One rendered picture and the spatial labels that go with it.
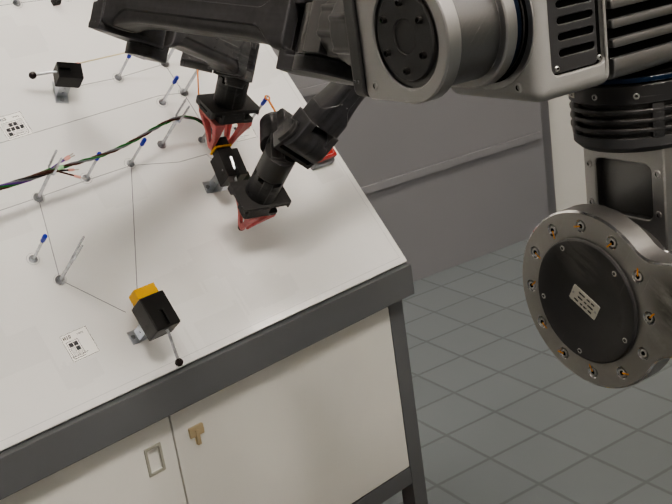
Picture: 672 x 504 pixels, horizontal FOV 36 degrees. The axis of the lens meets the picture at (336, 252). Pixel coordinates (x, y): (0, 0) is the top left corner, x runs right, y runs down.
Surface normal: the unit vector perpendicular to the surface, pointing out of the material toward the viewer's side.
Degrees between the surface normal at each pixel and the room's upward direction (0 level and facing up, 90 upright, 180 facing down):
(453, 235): 90
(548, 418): 0
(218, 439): 90
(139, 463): 90
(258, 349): 90
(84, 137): 53
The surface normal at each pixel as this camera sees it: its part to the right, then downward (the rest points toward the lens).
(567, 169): 0.55, 0.19
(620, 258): -0.82, 0.29
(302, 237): 0.46, -0.46
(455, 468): -0.14, -0.94
